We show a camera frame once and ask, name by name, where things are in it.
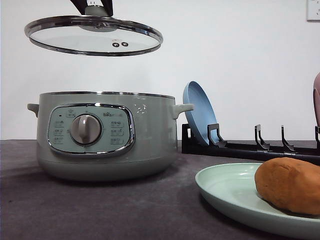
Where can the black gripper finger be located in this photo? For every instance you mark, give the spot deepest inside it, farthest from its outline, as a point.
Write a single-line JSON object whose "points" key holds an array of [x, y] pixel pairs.
{"points": [[108, 6], [80, 5]]}

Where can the glass steamer lid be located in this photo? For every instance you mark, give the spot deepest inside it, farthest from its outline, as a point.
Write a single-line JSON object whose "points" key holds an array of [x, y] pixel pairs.
{"points": [[93, 34]]}

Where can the green plate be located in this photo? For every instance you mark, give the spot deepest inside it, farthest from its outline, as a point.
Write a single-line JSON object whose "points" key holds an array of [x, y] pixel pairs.
{"points": [[233, 186]]}

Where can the brown potato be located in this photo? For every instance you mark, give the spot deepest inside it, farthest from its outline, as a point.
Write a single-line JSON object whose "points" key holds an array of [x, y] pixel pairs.
{"points": [[289, 183]]}

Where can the green electric steamer pot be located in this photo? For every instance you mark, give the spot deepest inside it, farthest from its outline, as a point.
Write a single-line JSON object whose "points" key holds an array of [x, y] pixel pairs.
{"points": [[107, 136]]}

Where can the blue plate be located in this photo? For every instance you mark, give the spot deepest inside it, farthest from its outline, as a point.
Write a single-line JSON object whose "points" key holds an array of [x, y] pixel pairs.
{"points": [[202, 113]]}

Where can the black plate rack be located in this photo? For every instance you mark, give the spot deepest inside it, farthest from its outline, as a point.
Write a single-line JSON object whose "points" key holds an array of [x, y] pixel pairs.
{"points": [[260, 151]]}

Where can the pink plate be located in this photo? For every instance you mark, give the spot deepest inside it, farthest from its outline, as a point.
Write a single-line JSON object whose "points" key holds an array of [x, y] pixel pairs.
{"points": [[316, 99]]}

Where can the dark grey table mat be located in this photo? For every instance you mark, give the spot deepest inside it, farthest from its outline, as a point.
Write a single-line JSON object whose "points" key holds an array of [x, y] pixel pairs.
{"points": [[38, 205]]}

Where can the white wall socket right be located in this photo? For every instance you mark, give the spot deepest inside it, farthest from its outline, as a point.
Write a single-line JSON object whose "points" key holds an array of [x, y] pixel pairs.
{"points": [[313, 11]]}

